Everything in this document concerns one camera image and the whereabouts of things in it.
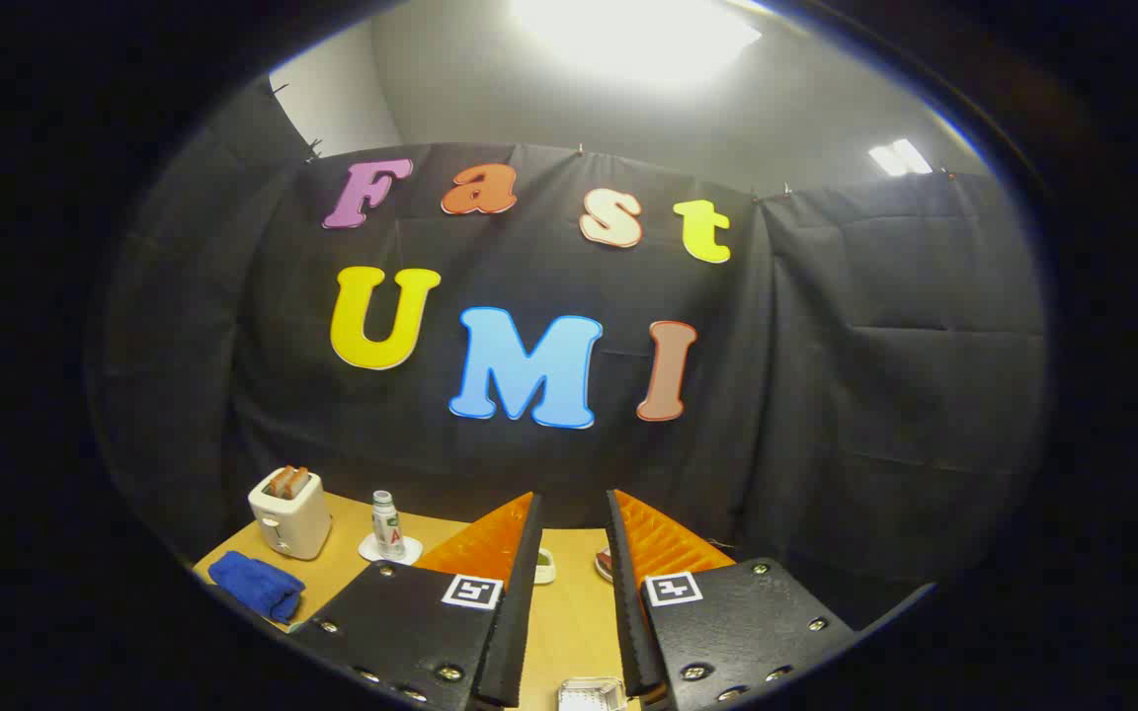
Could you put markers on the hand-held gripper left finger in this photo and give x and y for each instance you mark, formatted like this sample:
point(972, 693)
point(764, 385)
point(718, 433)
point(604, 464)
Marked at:
point(515, 612)

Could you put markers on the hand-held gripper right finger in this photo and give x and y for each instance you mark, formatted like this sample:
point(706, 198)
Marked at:
point(628, 612)

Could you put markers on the white plate of food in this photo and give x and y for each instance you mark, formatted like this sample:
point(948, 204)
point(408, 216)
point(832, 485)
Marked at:
point(605, 565)

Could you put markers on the white divided bean dish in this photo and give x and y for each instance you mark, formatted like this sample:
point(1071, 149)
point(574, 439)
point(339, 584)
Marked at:
point(545, 568)

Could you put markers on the white square coaster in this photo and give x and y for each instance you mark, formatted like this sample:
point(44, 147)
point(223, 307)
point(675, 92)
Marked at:
point(411, 549)

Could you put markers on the white labelled drink bottle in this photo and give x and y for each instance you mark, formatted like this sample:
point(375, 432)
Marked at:
point(388, 523)

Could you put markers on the white toaster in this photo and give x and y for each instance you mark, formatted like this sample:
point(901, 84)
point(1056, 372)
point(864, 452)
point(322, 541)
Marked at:
point(292, 523)

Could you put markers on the brown toast slice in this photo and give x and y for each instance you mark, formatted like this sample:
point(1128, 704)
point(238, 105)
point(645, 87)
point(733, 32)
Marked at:
point(281, 482)
point(298, 481)

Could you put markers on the blue cloth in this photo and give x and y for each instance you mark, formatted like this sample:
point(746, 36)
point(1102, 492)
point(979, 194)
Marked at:
point(258, 585)

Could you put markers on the small ceiling light panel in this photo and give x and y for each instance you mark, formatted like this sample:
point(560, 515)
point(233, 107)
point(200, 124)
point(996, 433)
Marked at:
point(900, 156)

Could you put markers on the large ceiling light panel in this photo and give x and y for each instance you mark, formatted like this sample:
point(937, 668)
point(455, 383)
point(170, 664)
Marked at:
point(628, 35)

